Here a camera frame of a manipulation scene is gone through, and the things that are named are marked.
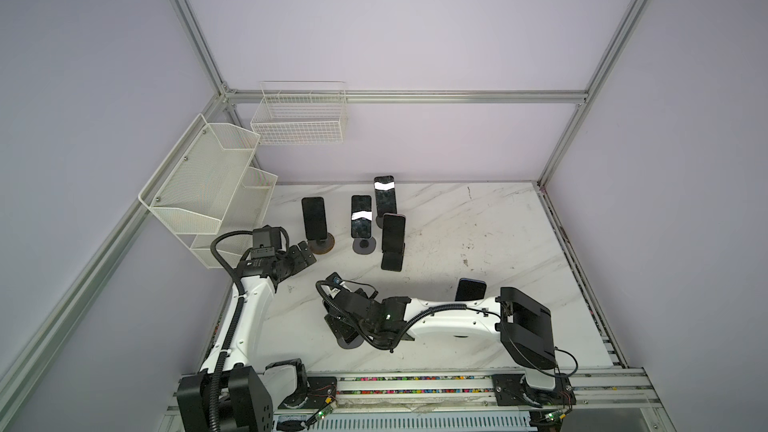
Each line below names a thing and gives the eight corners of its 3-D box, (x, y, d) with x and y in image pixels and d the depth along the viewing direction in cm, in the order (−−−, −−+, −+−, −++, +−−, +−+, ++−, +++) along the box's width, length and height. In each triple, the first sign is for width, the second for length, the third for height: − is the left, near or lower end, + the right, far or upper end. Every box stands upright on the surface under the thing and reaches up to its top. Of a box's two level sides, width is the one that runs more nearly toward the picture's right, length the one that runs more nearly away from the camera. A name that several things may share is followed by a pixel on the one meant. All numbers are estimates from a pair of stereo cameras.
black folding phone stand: (381, 271, 98) (381, 262, 93) (382, 252, 103) (382, 242, 98) (404, 271, 98) (405, 262, 94) (403, 252, 103) (404, 242, 98)
